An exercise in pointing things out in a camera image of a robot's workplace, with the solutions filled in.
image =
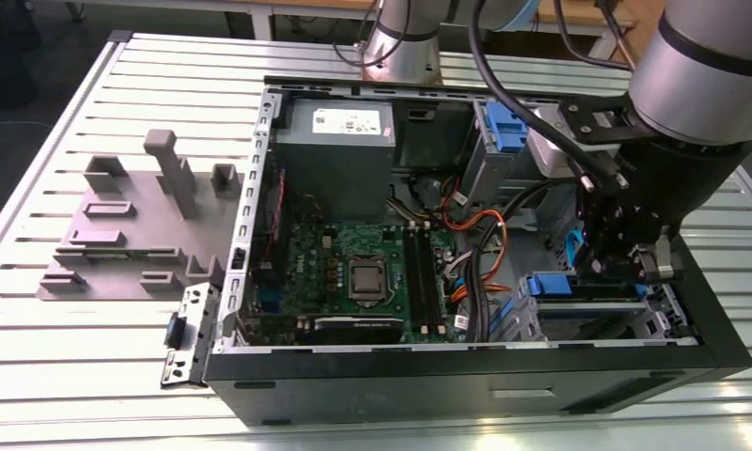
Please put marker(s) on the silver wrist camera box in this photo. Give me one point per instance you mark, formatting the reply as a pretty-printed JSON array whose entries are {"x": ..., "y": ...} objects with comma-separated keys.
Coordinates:
[{"x": 548, "y": 155}]

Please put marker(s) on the grey parts rack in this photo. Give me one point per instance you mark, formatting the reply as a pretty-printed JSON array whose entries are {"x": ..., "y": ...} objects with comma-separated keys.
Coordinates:
[{"x": 151, "y": 235}]

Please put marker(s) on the grey power supply unit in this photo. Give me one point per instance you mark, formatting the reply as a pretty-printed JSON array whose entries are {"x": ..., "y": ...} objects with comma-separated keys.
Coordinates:
[{"x": 332, "y": 178}]

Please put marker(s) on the silver CPU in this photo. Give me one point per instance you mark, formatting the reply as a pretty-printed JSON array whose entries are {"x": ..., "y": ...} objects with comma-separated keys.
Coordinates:
[{"x": 368, "y": 278}]

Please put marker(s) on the metal optical drive cage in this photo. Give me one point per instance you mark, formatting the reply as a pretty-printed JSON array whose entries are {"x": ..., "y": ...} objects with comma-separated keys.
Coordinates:
[{"x": 495, "y": 174}]

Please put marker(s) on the green motherboard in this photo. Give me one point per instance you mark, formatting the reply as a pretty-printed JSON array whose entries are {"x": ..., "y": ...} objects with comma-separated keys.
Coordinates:
[{"x": 316, "y": 244}]

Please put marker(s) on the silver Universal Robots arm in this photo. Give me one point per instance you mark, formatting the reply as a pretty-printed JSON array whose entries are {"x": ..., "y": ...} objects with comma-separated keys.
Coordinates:
[{"x": 407, "y": 51}]

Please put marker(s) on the wooden desk white frame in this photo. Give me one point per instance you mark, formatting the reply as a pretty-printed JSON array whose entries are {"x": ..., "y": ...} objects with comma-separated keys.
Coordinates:
[{"x": 583, "y": 16}]

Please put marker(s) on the black RAM slot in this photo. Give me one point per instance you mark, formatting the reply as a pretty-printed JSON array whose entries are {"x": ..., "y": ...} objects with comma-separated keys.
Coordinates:
[
  {"x": 432, "y": 282},
  {"x": 413, "y": 282}
]

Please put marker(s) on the blue VGA port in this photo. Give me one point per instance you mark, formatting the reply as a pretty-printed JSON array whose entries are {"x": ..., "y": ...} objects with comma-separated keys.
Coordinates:
[{"x": 173, "y": 331}]

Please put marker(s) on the black PC case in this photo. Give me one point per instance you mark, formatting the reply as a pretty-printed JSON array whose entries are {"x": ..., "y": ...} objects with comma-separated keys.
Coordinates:
[{"x": 413, "y": 385}]

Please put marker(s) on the black CPU socket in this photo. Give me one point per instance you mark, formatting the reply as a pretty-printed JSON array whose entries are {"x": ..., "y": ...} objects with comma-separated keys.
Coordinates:
[{"x": 368, "y": 300}]

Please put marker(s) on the grey metal hinged bracket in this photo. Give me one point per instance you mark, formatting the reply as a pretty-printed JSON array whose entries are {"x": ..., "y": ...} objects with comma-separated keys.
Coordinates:
[{"x": 193, "y": 329}]

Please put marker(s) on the black graphics card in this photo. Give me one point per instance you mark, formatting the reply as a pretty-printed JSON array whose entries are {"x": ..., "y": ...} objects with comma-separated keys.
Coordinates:
[{"x": 357, "y": 329}]

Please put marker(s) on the blue plastic drive latch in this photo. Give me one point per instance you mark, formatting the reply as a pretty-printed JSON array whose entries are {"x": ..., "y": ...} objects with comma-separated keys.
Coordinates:
[{"x": 504, "y": 131}]

